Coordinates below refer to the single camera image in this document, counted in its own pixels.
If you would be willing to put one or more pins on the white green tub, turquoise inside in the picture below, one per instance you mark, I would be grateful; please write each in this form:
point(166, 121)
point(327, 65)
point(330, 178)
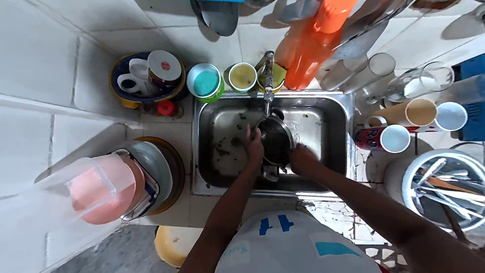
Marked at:
point(205, 81)

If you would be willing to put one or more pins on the brown round tray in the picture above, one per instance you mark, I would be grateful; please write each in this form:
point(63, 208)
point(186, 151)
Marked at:
point(180, 170)

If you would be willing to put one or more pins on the orange plastic bottle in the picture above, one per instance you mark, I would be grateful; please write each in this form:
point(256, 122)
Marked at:
point(312, 53)

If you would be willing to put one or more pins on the small red-capped bottle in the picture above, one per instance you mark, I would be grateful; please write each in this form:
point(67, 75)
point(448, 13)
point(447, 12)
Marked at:
point(166, 108)

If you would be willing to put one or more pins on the red printed cup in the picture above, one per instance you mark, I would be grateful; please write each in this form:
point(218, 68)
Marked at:
point(394, 138)

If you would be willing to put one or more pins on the stainless steel sink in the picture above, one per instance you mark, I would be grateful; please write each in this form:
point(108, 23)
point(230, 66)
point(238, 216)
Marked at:
point(337, 140)

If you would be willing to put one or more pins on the small white green tub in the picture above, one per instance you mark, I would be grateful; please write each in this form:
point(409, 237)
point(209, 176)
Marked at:
point(243, 77)

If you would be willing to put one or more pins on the clear plastic cup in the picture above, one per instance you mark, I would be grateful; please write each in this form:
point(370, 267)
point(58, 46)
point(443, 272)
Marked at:
point(466, 89)

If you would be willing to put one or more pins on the brown white-bottomed mug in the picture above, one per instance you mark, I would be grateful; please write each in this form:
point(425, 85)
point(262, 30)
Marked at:
point(165, 65)

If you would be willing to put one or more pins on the pale glass bowl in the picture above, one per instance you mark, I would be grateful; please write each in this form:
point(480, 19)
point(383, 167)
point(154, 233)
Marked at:
point(161, 170)

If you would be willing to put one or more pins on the yellow plastic bucket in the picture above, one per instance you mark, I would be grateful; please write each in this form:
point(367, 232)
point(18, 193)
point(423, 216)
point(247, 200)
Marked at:
point(176, 242)

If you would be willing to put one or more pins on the yellow tub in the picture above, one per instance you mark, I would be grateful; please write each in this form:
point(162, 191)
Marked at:
point(261, 88)

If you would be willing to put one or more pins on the bundle of metal utensils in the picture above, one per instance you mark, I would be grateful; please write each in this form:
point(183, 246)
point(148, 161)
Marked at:
point(447, 185)

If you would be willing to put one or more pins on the dark round metal pot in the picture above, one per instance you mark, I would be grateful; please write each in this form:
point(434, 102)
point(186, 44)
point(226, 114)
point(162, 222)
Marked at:
point(274, 142)

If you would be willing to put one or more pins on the clear glass jug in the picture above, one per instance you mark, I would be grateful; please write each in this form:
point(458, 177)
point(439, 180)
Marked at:
point(415, 85)

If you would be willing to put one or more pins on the person's body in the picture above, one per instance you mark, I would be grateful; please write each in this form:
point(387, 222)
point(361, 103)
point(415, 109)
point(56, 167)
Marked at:
point(288, 246)

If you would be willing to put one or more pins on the white mug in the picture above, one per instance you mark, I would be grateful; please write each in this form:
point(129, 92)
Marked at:
point(139, 68)
point(132, 84)

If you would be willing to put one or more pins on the metal faucet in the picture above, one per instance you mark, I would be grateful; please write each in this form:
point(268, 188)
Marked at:
point(268, 77)

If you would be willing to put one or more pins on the black-rimmed patterned tray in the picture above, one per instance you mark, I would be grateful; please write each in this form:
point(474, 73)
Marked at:
point(152, 197)

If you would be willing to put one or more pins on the large silver utensil pot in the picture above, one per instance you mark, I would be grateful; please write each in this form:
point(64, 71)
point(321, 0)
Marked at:
point(406, 189)

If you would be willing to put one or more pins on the person's right hand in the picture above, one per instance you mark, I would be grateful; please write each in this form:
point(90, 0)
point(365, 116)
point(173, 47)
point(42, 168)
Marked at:
point(303, 161)

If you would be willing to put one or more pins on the tan cup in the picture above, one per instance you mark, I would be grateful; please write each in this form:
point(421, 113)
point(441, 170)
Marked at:
point(420, 112)

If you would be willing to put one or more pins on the blue plastic crate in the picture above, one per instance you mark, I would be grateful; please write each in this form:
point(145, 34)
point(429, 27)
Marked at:
point(473, 113)

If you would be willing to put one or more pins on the dark grey oval utensil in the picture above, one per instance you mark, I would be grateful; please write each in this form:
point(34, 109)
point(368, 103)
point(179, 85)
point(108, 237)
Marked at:
point(221, 19)

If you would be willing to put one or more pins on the pink plastic container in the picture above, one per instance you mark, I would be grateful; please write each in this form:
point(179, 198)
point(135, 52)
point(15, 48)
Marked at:
point(102, 189)

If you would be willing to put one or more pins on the person's right fingers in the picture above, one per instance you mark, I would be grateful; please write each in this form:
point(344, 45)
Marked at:
point(296, 153)

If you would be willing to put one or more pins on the translucent grey container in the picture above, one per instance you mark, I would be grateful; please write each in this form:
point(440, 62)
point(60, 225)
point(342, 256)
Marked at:
point(299, 10)

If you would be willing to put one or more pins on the clear plastic container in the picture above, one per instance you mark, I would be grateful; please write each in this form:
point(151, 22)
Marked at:
point(57, 189)

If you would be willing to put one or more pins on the person's left forearm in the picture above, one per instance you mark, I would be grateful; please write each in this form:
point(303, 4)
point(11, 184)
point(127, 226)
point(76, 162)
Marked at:
point(227, 212)

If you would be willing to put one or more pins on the person's right forearm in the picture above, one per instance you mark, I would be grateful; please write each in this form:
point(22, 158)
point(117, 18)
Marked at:
point(382, 206)

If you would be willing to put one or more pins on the clear drinking glass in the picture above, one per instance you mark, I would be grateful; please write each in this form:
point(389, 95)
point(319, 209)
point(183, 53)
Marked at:
point(381, 66)
point(341, 74)

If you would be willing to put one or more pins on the blue and yellow basin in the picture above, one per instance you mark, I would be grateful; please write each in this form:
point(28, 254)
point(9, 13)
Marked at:
point(115, 81)

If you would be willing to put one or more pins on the person's left hand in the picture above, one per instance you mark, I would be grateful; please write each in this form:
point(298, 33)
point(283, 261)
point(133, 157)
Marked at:
point(255, 149)

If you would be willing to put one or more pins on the person's left fingers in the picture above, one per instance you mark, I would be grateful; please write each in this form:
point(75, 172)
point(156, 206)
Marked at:
point(258, 135)

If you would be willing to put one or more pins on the white and red cup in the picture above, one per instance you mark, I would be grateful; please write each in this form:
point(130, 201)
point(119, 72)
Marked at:
point(450, 116)

